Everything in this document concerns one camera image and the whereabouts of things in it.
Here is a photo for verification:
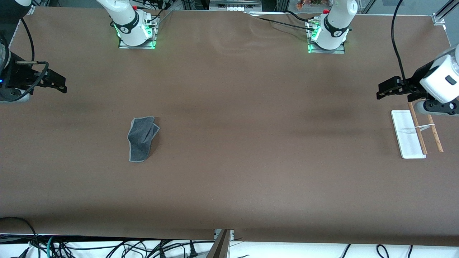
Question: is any grey towel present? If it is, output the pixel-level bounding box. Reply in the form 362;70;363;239
127;116;161;163

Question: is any white power strip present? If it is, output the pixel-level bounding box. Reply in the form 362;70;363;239
210;0;262;11

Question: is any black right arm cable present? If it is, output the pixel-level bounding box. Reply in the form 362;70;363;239
0;17;49;102

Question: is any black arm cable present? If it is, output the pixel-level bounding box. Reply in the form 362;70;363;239
0;17;49;102
391;0;428;98

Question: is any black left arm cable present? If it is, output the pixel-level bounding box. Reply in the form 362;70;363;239
391;0;428;98

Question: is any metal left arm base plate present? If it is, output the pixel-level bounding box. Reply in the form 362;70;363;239
307;20;346;54

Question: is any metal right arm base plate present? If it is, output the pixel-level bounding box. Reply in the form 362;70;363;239
118;16;158;50

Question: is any aluminium frame profile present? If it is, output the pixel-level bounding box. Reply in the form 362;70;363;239
432;0;459;24

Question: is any short black table cable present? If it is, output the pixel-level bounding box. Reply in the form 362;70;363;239
285;10;316;23

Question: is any long black table cable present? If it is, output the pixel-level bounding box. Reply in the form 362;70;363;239
244;12;318;31

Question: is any black looping floor cable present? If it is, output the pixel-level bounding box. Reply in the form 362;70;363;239
0;216;40;258

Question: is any dark angled frame post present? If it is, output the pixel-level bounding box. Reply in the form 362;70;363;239
206;229;234;258

